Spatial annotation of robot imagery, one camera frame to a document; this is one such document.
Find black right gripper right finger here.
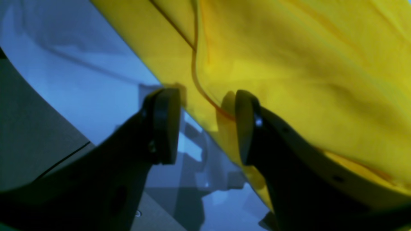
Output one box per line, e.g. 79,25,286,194
235,90,410,231

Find orange yellow T-shirt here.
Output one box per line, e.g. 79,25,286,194
92,0,410,211

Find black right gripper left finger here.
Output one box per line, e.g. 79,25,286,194
0,88,181,231

